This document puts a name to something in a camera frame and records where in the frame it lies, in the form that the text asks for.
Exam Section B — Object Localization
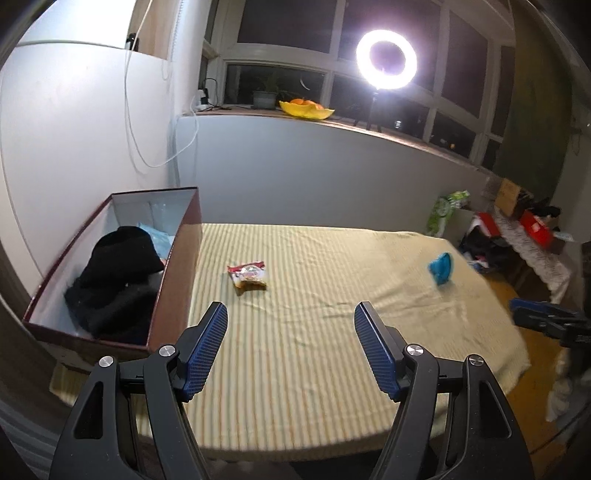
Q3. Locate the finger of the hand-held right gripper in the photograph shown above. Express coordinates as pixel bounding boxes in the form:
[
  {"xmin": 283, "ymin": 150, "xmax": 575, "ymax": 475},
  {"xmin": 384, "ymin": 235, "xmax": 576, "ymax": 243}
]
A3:
[{"xmin": 509, "ymin": 298, "xmax": 591, "ymax": 347}]

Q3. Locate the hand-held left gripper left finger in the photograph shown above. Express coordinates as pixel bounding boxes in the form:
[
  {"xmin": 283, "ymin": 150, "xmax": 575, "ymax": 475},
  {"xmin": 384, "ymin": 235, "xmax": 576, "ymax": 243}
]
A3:
[{"xmin": 48, "ymin": 301, "xmax": 229, "ymax": 480}]

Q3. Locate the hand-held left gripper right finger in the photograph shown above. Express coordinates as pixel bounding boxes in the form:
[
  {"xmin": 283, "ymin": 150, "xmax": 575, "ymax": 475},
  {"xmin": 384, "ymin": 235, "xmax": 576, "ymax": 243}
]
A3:
[{"xmin": 354, "ymin": 301, "xmax": 536, "ymax": 480}]

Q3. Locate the dark red cardboard box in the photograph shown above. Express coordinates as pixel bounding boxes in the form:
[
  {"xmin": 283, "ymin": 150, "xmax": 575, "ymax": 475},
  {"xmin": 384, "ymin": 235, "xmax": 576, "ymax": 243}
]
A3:
[{"xmin": 23, "ymin": 186, "xmax": 203, "ymax": 361}]

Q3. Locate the black fuzzy cloth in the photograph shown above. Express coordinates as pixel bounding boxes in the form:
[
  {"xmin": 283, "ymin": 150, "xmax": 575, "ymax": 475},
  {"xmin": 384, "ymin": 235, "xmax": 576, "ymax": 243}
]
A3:
[{"xmin": 64, "ymin": 226, "xmax": 166, "ymax": 344}]

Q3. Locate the blue soft toy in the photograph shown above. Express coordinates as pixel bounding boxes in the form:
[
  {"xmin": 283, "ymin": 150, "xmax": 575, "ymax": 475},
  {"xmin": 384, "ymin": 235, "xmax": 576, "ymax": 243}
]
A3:
[{"xmin": 428, "ymin": 252, "xmax": 455, "ymax": 287}]

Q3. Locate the white lace tablecloth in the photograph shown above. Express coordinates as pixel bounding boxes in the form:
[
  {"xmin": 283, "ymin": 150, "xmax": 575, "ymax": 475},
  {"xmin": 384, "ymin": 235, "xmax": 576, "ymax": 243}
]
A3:
[{"xmin": 494, "ymin": 208, "xmax": 572, "ymax": 304}]

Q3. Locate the yellow striped blanket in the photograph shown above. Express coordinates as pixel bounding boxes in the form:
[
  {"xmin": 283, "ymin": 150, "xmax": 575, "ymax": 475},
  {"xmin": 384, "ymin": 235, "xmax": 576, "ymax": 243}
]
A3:
[{"xmin": 50, "ymin": 223, "xmax": 532, "ymax": 450}]

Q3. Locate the white cloth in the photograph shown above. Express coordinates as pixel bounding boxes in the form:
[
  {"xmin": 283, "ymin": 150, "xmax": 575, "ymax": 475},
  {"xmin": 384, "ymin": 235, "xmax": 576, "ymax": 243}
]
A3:
[{"xmin": 546, "ymin": 348, "xmax": 583, "ymax": 422}]

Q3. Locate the pile of dark clothes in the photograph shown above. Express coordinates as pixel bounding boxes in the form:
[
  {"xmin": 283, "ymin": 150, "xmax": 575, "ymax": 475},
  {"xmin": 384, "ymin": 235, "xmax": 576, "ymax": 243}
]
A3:
[{"xmin": 459, "ymin": 224, "xmax": 513, "ymax": 275}]

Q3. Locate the red and white snack packet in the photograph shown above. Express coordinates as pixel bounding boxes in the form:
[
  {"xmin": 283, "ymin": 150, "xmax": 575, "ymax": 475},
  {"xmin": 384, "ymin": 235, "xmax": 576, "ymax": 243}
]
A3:
[{"xmin": 227, "ymin": 261, "xmax": 269, "ymax": 296}]

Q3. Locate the light blue plastic packet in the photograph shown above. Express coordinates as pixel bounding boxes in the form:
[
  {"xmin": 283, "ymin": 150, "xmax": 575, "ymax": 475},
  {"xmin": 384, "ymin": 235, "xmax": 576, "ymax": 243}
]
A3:
[{"xmin": 137, "ymin": 222, "xmax": 177, "ymax": 259}]

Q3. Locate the brown cardboard carton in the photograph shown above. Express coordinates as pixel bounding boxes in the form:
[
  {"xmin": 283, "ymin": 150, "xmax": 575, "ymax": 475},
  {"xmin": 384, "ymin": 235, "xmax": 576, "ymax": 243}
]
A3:
[{"xmin": 495, "ymin": 178, "xmax": 525, "ymax": 217}]

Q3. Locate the green and white package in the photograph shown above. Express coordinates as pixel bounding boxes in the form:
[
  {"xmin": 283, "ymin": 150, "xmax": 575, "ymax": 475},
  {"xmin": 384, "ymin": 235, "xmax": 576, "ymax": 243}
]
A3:
[{"xmin": 426, "ymin": 190, "xmax": 471, "ymax": 237}]

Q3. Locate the green curtain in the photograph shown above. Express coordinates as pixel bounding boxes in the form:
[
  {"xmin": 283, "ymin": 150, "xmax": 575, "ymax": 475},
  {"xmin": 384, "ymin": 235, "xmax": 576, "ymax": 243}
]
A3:
[{"xmin": 496, "ymin": 44, "xmax": 583, "ymax": 208}]

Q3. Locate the black tripod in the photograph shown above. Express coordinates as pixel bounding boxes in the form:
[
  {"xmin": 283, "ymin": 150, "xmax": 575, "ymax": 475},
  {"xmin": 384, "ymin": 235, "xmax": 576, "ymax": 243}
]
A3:
[{"xmin": 353, "ymin": 88, "xmax": 384, "ymax": 132}]

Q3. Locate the yellow fruit bowl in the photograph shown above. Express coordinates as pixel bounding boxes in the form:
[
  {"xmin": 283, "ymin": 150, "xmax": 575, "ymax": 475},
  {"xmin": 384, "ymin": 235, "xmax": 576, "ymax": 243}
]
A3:
[{"xmin": 279, "ymin": 100, "xmax": 335, "ymax": 121}]

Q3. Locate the white wardrobe cabinet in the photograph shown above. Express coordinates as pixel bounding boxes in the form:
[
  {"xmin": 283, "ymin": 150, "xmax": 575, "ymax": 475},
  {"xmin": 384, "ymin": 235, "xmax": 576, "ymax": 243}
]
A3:
[{"xmin": 0, "ymin": 39, "xmax": 178, "ymax": 296}]

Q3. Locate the potted plant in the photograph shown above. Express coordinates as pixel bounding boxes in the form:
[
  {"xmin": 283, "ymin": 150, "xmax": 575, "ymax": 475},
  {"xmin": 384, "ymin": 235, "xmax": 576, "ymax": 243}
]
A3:
[{"xmin": 252, "ymin": 74, "xmax": 283, "ymax": 110}]

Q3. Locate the white cable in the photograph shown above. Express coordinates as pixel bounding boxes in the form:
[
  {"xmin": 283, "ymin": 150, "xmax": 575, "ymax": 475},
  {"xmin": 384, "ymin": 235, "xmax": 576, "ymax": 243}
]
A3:
[{"xmin": 124, "ymin": 0, "xmax": 200, "ymax": 169}]

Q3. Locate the ring light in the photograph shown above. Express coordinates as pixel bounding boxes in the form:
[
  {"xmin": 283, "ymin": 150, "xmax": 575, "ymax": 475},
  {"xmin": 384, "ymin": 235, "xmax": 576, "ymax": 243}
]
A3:
[{"xmin": 355, "ymin": 30, "xmax": 419, "ymax": 90}]

